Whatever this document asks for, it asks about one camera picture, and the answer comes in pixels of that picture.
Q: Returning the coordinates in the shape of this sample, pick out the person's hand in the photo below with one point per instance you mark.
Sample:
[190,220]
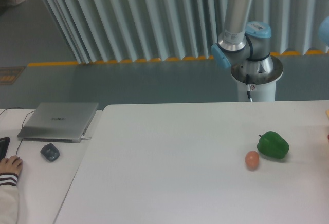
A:
[12,165]

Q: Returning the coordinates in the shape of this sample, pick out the green bell pepper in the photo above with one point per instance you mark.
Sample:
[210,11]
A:
[272,145]

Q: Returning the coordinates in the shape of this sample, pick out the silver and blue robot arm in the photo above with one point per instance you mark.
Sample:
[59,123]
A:
[236,23]

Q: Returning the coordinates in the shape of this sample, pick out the black keyboard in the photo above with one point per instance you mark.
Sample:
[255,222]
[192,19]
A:
[4,144]

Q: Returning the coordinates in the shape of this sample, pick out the white sleeve striped cuff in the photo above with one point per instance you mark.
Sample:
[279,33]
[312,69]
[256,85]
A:
[9,198]

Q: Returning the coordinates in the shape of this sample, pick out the dark grey computer mouse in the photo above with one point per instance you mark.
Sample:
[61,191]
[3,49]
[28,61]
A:
[50,152]

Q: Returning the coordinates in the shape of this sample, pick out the silver closed laptop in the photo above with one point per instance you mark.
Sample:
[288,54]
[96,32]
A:
[59,122]

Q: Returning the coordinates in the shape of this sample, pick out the white corrugated partition screen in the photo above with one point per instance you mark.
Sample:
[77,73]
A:
[118,30]

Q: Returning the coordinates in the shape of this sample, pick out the brown egg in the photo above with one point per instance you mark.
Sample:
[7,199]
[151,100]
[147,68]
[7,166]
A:
[252,160]

